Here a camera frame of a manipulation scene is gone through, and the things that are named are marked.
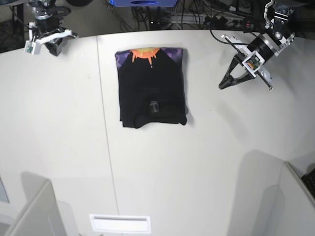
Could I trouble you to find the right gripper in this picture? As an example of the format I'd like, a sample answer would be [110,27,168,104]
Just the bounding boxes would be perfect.
[28,15,78,57]

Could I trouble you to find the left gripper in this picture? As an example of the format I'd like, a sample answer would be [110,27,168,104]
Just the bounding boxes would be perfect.
[219,33,295,90]

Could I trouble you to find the black T-shirt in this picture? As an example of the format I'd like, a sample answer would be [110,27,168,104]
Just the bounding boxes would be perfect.
[115,47,187,129]

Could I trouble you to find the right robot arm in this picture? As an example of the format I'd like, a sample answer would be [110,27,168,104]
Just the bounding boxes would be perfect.
[24,0,78,57]

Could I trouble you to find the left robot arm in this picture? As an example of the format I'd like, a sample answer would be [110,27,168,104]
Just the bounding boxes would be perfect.
[219,0,295,90]

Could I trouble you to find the white power strip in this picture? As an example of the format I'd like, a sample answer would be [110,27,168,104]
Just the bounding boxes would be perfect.
[203,16,245,29]

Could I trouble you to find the blue box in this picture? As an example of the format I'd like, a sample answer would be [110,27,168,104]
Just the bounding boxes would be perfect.
[109,0,177,7]

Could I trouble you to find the black keyboard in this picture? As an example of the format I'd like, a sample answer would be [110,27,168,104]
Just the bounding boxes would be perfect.
[302,169,315,196]

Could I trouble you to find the white right partition panel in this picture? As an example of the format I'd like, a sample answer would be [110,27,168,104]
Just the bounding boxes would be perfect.
[270,162,315,236]

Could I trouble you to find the white partition panel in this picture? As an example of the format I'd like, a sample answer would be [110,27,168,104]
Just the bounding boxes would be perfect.
[270,162,315,236]
[0,172,67,236]

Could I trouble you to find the white left partition panel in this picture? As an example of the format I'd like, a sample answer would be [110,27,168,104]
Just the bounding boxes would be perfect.
[0,172,67,236]

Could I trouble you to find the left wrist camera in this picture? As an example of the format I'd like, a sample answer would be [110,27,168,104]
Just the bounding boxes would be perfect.
[242,51,265,76]

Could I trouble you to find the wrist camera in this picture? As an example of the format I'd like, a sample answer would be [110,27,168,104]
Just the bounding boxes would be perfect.
[24,40,41,55]
[242,51,265,76]

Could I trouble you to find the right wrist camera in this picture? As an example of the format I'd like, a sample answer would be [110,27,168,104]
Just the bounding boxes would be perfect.
[24,40,41,55]

